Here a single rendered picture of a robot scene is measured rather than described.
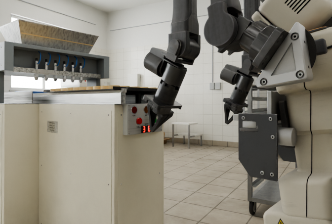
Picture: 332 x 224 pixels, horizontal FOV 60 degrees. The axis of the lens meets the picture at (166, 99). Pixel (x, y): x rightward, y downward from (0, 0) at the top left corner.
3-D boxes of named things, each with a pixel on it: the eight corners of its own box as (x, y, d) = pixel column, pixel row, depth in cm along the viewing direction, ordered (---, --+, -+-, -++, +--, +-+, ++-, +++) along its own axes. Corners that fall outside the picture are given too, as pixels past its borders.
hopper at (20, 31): (-2, 49, 182) (-2, 27, 182) (76, 59, 225) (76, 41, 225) (18, 43, 163) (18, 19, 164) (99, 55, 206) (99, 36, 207)
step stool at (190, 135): (202, 146, 551) (202, 122, 551) (189, 149, 516) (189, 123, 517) (183, 144, 578) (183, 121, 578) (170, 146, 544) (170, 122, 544)
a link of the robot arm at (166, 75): (180, 65, 73) (192, 67, 77) (161, 55, 77) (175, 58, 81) (170, 89, 75) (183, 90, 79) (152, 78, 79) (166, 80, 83)
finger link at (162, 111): (132, 125, 81) (143, 96, 79) (149, 124, 87) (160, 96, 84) (147, 138, 77) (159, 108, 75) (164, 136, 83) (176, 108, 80)
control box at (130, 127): (122, 134, 130) (122, 104, 130) (157, 130, 148) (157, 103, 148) (127, 135, 128) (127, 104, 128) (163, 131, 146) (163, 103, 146)
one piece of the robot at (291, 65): (313, 80, 57) (305, 26, 59) (307, 78, 54) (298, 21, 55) (265, 88, 64) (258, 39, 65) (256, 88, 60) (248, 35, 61)
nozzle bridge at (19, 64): (-19, 103, 177) (-18, 48, 177) (83, 103, 232) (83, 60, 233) (3, 103, 156) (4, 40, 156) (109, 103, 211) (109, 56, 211)
